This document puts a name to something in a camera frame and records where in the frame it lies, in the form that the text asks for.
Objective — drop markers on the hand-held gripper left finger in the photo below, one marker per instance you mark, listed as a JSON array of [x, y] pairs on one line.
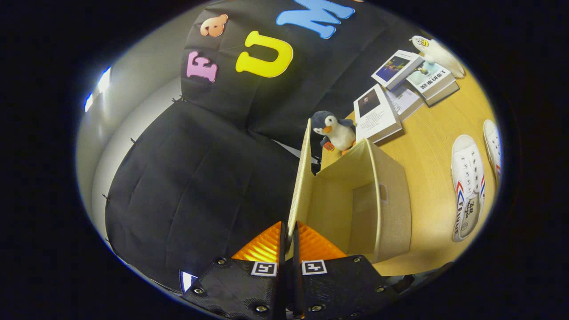
[[249, 289]]

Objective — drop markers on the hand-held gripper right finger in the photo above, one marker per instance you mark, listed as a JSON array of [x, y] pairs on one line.
[[338, 284]]

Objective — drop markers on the beige fabric storage box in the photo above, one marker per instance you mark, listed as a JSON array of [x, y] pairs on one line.
[[391, 200]]

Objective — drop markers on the white canvas shoe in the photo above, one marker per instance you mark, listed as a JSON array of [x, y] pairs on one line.
[[493, 146], [466, 178]]

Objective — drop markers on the penguin plush toy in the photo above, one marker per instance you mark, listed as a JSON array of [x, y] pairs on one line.
[[340, 133]]

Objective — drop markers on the white book dark portrait cover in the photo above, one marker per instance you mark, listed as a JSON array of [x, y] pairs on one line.
[[375, 118]]

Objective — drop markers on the white book with text cover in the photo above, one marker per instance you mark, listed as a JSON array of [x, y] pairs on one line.
[[406, 102]]

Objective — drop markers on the book with pale teal cover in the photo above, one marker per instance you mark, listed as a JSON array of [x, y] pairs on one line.
[[429, 76]]

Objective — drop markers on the white duck plush toy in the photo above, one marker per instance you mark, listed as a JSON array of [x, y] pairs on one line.
[[438, 53]]

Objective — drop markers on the small ceiling light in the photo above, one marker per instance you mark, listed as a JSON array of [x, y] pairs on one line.
[[104, 80]]

